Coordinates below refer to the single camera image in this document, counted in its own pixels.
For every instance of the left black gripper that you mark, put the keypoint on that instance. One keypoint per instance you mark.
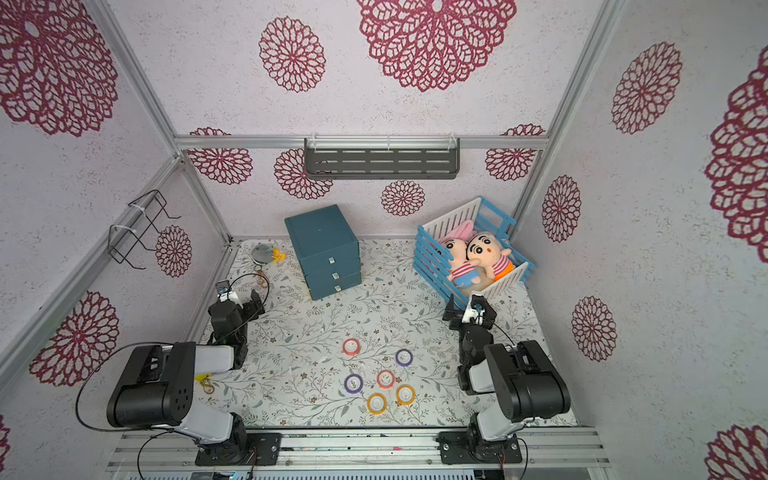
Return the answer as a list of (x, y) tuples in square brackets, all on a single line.
[(251, 311)]

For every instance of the purple tape roll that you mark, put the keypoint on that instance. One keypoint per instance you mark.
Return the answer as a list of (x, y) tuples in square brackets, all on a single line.
[(404, 357), (353, 384)]

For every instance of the teal drawer cabinet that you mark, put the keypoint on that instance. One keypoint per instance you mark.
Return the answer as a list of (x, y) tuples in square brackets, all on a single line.
[(327, 250)]

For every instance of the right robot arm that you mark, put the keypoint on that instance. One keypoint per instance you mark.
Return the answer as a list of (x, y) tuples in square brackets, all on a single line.
[(525, 383)]

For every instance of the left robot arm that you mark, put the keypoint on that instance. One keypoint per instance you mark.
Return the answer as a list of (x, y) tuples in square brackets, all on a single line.
[(156, 390)]

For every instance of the red tape roll upper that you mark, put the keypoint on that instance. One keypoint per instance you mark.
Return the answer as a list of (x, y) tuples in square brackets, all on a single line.
[(351, 347)]

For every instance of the red tape roll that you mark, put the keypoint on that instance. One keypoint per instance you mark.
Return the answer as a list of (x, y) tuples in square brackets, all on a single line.
[(386, 379), (351, 347)]

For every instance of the red tape roll lower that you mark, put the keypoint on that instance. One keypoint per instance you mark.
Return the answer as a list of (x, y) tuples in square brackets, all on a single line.
[(386, 379)]

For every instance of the yellow tape roll right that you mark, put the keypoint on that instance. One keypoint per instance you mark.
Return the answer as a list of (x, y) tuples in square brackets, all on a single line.
[(405, 395)]

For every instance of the yellow tape roll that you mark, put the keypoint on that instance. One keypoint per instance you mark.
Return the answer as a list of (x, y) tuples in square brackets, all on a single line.
[(376, 404), (405, 395)]

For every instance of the yellow tape roll left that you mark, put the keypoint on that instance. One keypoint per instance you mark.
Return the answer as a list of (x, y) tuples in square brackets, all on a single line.
[(376, 404)]

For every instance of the pink plush doll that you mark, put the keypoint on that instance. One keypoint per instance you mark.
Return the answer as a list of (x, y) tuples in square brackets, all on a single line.
[(463, 272)]

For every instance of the grey plush duck toy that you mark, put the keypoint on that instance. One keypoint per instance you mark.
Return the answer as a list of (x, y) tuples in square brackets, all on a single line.
[(263, 254)]

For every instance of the blue white toy crib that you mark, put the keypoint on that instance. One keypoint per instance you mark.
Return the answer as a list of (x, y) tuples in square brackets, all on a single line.
[(431, 260)]

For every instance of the boy plush doll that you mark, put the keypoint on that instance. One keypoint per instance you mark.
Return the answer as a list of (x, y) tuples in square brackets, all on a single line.
[(485, 251)]

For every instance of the yellow rubber band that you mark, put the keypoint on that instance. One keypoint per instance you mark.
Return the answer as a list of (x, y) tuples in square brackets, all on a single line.
[(204, 380)]

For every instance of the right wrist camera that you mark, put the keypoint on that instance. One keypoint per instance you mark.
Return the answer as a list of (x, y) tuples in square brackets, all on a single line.
[(474, 314)]

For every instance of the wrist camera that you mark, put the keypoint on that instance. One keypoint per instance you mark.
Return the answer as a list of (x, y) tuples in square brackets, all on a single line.
[(226, 292), (474, 314)]

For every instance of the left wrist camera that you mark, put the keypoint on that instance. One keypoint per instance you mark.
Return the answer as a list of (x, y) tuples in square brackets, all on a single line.
[(226, 292)]

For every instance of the black wire wall rack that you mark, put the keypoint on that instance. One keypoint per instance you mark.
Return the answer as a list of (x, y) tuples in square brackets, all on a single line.
[(123, 239)]

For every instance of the grey wall shelf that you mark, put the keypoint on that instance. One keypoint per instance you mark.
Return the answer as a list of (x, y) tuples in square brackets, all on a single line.
[(387, 159)]

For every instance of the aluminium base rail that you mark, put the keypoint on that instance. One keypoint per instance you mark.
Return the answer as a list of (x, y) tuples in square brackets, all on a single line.
[(391, 449)]

